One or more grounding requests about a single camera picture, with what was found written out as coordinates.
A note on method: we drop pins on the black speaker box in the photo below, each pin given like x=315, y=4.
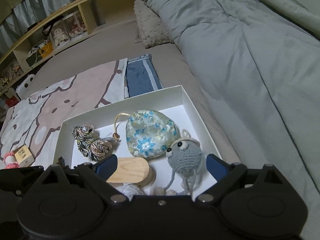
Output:
x=33, y=60

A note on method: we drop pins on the small tan carton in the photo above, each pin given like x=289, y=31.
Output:
x=23, y=155

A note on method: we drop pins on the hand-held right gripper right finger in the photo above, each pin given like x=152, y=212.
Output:
x=218, y=167

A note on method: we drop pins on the beige fuzzy pillow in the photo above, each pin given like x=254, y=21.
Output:
x=152, y=27

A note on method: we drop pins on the grey duvet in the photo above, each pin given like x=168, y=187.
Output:
x=237, y=55

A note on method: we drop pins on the white doll display case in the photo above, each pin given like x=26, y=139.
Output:
x=60, y=36

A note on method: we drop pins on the oval wooden box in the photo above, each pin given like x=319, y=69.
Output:
x=130, y=171

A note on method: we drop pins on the white cardboard box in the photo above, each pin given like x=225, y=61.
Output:
x=190, y=110

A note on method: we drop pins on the grey crochet toy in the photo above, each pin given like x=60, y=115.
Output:
x=185, y=156

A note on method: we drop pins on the pink doll display case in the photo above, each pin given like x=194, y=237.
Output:
x=77, y=25

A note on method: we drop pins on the white knitted toy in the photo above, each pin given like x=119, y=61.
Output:
x=133, y=190

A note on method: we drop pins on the bed with beige sheet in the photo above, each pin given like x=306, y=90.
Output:
x=95, y=47

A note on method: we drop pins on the printed blanket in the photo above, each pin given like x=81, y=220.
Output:
x=75, y=95

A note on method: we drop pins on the wooden headboard shelf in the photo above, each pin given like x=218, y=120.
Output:
x=87, y=12

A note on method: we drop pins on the pink and white crochet toy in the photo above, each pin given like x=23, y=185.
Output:
x=10, y=160

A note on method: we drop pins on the blue towel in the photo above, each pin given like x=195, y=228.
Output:
x=140, y=75

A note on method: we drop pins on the dark crochet piece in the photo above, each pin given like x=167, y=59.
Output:
x=62, y=162

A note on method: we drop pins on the red box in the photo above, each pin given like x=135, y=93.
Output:
x=12, y=102

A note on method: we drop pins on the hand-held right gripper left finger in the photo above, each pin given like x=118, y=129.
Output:
x=108, y=167

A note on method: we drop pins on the yellow bag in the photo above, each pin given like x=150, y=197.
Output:
x=47, y=50

